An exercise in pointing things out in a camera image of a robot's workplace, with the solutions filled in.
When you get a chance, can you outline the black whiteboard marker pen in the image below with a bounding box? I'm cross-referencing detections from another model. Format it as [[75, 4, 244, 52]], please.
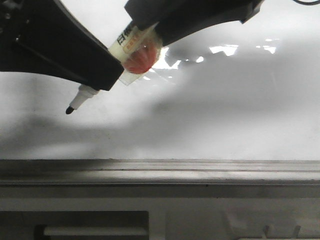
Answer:
[[65, 22, 144, 115]]

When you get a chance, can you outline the red ball taped to marker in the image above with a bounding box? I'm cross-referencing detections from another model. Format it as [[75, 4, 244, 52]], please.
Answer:
[[119, 26, 163, 86]]

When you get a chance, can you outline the white whiteboard surface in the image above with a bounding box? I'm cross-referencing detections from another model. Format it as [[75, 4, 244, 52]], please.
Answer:
[[0, 0, 320, 160]]

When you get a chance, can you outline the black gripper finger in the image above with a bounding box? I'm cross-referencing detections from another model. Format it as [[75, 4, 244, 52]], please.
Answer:
[[0, 0, 124, 91], [124, 0, 263, 46]]

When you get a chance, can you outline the grey aluminium whiteboard frame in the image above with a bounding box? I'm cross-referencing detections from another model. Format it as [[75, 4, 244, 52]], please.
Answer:
[[0, 159, 320, 185]]

